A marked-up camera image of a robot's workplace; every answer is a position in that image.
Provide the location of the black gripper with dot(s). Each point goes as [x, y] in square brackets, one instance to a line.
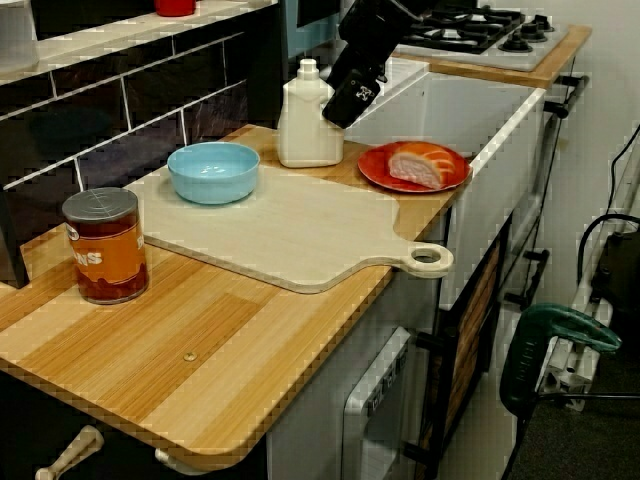
[370, 47]

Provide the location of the white plastic detergent bottle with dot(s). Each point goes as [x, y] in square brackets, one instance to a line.
[305, 135]

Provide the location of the red round plate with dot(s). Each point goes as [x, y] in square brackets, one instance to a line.
[375, 170]

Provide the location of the salmon nigiri sushi toy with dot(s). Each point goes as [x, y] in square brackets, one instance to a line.
[415, 167]

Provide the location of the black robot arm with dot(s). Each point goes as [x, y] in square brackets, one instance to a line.
[385, 10]

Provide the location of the light blue bowl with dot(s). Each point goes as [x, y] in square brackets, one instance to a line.
[215, 180]

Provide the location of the white toy sink unit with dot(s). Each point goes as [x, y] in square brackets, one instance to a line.
[500, 150]

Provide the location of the toy gas stove top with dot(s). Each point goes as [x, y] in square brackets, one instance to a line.
[530, 57]

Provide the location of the red ketchup bottle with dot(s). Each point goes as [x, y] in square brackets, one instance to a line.
[175, 6]

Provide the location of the white tiled shelf ledge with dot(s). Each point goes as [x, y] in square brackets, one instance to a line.
[100, 42]

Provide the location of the orange beans can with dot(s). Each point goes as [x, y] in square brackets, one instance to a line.
[110, 250]

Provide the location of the grey toy dishwasher door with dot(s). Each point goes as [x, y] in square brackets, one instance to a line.
[357, 400]

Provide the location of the brass countertop screw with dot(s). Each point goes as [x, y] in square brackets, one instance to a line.
[190, 356]

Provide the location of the green power tool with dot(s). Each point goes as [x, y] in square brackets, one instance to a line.
[525, 360]

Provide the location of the white toy kitchen cabinet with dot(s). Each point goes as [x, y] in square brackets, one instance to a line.
[310, 425]

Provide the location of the white cup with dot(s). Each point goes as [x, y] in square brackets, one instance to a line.
[17, 35]

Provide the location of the white peg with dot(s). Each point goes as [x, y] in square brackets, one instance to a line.
[170, 457]

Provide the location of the wooden peg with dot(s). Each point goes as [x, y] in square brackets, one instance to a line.
[80, 445]

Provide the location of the wood panel black frame door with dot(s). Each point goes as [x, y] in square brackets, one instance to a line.
[475, 320]

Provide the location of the aluminium profile bracket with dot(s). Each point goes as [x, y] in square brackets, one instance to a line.
[565, 382]

